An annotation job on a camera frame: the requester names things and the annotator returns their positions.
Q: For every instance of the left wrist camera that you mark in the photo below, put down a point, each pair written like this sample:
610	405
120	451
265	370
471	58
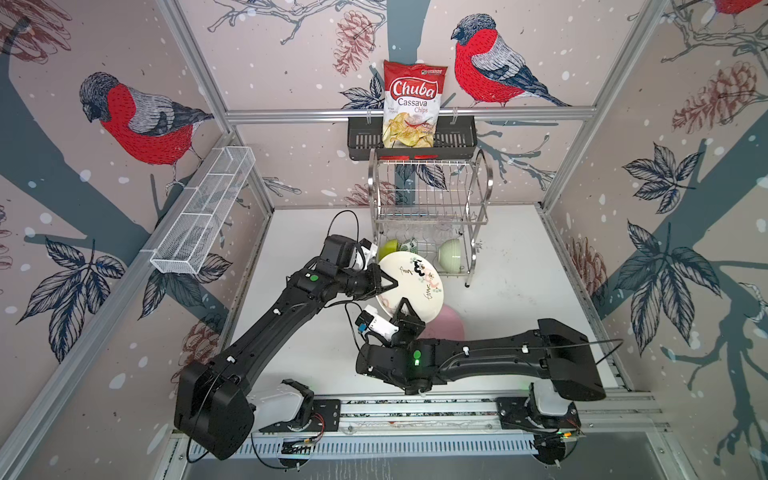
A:
365	252

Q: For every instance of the leaf pattern bowl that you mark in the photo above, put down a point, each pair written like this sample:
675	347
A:
410	245

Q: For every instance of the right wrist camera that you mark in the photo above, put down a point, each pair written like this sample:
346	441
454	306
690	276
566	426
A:
369	321

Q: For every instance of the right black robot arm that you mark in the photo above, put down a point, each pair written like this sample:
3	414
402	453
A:
394	353

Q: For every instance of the red Chuba chips bag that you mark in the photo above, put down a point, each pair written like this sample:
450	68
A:
412	98

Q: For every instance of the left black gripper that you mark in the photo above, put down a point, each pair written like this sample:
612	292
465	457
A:
375	287

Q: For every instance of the pink plate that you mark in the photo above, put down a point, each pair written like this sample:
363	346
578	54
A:
446	325

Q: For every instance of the lime green bowl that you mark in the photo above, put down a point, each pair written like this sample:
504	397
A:
389	247

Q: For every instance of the steel two-tier dish rack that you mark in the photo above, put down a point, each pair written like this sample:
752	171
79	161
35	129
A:
432	201

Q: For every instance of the black wall basket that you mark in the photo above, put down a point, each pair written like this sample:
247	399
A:
453	138

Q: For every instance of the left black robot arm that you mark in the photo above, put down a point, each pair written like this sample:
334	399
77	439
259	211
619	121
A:
212	406

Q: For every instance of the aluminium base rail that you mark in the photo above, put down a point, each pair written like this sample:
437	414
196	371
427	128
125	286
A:
358	415

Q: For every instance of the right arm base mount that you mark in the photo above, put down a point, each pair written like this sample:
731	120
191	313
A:
522	413

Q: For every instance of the pale green bowl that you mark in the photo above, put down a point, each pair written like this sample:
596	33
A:
450	256

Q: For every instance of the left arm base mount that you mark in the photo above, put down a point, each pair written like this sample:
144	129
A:
319	416

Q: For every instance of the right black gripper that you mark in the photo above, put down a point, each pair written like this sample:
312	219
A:
410	327

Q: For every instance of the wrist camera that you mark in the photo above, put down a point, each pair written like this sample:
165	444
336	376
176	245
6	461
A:
365	252
369	321

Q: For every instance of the white painted ceramic plate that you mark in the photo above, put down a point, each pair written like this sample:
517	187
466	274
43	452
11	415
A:
418	281

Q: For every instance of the white wire mesh shelf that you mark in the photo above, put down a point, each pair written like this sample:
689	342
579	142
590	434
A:
192	235

